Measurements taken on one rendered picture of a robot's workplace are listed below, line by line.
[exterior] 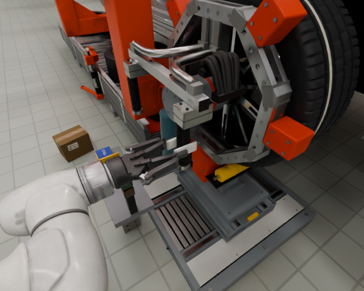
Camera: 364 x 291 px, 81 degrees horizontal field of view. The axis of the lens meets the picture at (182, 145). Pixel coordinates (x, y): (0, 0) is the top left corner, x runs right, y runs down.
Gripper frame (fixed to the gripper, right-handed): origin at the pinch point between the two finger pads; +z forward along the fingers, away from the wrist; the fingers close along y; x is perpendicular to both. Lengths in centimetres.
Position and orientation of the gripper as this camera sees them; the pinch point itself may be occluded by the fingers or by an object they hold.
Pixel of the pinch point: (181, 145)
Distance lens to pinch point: 58.9
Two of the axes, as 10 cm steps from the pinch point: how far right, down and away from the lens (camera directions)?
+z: 8.5, -3.5, 4.0
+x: 0.0, -7.5, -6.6
